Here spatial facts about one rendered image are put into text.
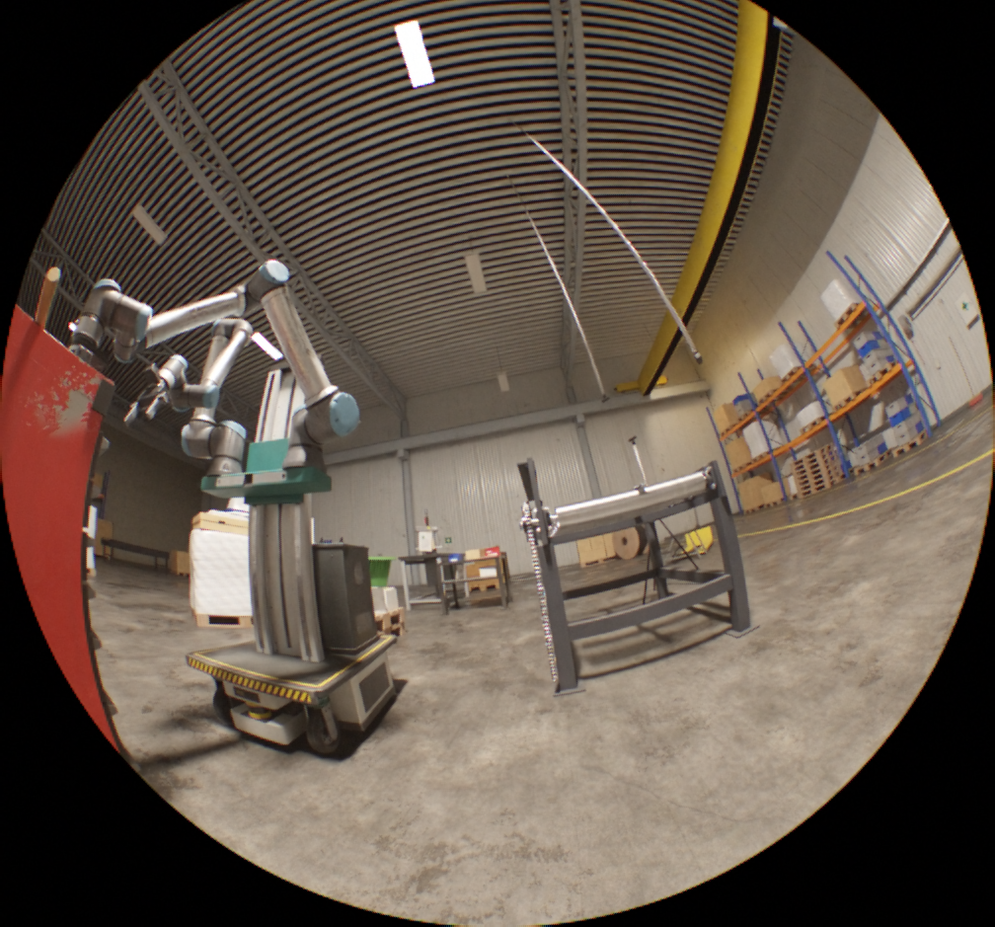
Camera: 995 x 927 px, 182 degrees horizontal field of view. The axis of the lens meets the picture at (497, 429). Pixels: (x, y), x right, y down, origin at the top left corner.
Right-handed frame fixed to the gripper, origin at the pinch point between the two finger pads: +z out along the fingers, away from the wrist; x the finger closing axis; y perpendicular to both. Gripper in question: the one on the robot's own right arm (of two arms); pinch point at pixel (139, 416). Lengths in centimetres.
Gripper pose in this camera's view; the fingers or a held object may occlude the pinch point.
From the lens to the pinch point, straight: 126.8
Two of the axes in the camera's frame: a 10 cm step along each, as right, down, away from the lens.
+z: 3.1, 6.5, -6.9
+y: -0.7, 7.4, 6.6
